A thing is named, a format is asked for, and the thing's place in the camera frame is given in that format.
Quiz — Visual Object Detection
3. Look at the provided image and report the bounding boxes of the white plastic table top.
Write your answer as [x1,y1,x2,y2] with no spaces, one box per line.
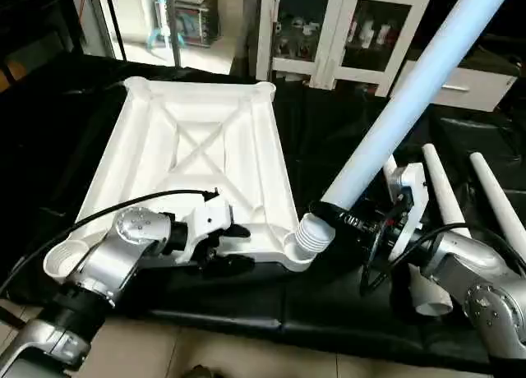
[43,76,317,282]

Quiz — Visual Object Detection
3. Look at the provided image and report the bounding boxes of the white plastic table leg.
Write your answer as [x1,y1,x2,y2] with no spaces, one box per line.
[422,144,473,239]
[468,152,526,260]
[383,156,454,317]
[296,0,526,260]

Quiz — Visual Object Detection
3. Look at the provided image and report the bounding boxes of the black work mat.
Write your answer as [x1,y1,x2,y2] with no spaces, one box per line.
[0,53,526,371]

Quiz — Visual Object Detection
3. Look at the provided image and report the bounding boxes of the white glass-door cabinet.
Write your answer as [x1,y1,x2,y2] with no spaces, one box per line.
[256,0,436,97]

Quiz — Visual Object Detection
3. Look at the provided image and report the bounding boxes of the white drawer unit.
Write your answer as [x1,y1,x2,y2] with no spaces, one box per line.
[393,62,498,112]

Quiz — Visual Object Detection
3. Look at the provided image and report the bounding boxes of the blue grey floor appliance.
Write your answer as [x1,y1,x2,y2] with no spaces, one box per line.
[148,0,221,50]

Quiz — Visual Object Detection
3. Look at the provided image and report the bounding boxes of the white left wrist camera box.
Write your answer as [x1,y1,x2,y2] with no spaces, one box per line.
[182,196,235,260]

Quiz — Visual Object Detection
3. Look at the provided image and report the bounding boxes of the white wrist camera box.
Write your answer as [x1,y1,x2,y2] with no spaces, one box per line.
[182,196,235,260]
[386,163,430,260]

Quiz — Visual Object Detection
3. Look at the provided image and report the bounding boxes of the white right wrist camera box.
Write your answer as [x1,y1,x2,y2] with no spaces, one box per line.
[386,163,430,260]

